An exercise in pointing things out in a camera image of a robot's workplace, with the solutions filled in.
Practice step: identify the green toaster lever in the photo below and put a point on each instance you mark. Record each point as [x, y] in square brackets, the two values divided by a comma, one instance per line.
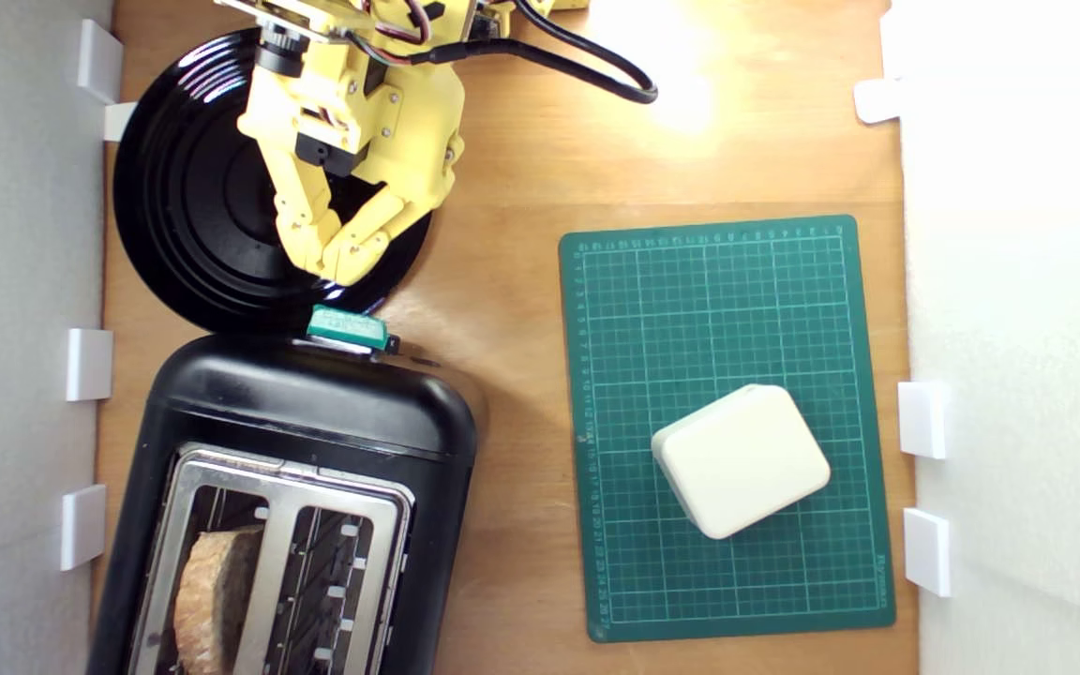
[348, 326]

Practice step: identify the black two-slot toaster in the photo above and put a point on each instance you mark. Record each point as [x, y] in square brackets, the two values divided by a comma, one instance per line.
[315, 403]

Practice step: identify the black round plate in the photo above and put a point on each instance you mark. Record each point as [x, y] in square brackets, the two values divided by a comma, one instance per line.
[184, 206]

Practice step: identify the green cutting mat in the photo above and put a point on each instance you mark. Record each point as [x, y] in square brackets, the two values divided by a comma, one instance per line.
[690, 319]

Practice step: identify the brown bread slice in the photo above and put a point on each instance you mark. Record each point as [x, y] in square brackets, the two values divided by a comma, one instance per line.
[212, 591]

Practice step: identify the white block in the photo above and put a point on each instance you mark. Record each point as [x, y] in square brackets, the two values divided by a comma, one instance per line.
[742, 459]

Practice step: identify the gripper camera on yellow mount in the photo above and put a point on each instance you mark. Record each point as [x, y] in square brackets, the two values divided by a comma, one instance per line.
[282, 42]

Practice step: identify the white wall clip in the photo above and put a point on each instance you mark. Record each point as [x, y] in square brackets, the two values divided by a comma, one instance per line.
[118, 122]
[99, 61]
[877, 100]
[82, 525]
[927, 551]
[922, 419]
[90, 364]

